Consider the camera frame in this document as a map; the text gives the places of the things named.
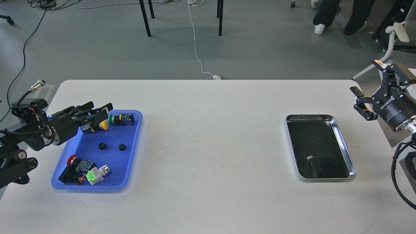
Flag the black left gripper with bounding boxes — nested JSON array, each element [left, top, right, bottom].
[[49, 102, 113, 146]]

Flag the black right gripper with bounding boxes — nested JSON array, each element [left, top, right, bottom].
[[350, 60, 416, 132]]

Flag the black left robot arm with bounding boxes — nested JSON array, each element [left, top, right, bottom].
[[0, 80, 113, 188]]

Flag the blue plastic tray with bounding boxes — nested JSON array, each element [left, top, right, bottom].
[[51, 110, 143, 191]]

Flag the silver metal tray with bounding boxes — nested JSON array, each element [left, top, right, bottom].
[[286, 114, 357, 182]]

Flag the person legs black trousers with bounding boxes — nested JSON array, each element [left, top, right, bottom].
[[311, 0, 374, 35]]

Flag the black table leg left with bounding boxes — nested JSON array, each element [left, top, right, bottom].
[[139, 0, 155, 37]]

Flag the black table leg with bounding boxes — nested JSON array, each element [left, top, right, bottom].
[[139, 0, 155, 37], [216, 0, 224, 36]]

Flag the black table leg right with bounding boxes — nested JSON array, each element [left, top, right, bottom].
[[216, 0, 224, 36]]

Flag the yellow push button switch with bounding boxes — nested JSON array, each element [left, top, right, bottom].
[[80, 120, 109, 134]]

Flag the green push button switch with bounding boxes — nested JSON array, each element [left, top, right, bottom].
[[108, 113, 134, 126]]

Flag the red emergency stop switch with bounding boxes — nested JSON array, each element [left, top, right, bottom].
[[58, 154, 96, 185]]

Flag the white green selector switch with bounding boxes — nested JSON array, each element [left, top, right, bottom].
[[86, 165, 111, 186]]

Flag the black floor cable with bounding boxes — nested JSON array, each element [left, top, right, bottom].
[[0, 0, 76, 123]]

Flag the white floor cable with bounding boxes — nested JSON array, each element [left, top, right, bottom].
[[187, 0, 220, 80]]

